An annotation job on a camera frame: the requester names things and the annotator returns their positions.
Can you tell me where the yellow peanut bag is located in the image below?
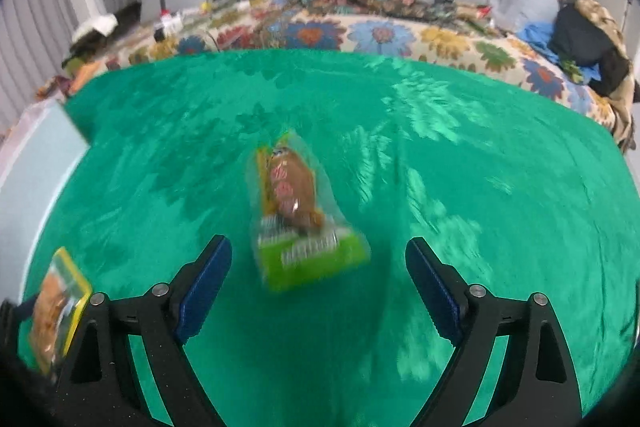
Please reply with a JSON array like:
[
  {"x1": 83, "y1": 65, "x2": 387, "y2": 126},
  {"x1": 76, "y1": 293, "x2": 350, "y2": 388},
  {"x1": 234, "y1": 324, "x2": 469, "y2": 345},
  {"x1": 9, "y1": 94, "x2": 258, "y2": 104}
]
[{"x1": 29, "y1": 247, "x2": 93, "y2": 376}]

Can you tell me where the green clear snack bag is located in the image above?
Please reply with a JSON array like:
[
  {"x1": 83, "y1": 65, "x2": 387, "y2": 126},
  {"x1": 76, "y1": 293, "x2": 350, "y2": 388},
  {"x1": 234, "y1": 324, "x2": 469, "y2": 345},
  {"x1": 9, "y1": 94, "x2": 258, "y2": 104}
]
[{"x1": 247, "y1": 131, "x2": 370, "y2": 291}]

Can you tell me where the green embroidered cloth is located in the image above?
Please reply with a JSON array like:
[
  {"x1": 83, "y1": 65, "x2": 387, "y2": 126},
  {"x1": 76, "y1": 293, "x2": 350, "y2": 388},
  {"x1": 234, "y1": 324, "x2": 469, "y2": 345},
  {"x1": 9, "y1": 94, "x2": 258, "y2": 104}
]
[{"x1": 26, "y1": 50, "x2": 639, "y2": 426}]

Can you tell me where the white cardboard storage box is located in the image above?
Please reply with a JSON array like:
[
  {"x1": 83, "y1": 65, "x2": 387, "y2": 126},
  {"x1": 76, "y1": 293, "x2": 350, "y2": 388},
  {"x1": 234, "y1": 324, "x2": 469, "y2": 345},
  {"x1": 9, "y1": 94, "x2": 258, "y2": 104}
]
[{"x1": 1, "y1": 100, "x2": 89, "y2": 301}]

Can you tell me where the black clothing pile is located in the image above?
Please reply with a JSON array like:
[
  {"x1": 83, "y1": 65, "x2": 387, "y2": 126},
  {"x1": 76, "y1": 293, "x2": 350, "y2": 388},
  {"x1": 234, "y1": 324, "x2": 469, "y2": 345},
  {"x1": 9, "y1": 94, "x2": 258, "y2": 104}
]
[{"x1": 549, "y1": 0, "x2": 632, "y2": 96}]

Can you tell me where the floral bed sheet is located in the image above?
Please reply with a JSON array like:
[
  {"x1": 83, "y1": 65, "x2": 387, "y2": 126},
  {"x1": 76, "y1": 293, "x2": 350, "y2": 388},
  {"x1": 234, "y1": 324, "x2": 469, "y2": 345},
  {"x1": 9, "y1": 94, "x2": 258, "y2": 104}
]
[{"x1": 51, "y1": 0, "x2": 638, "y2": 152}]

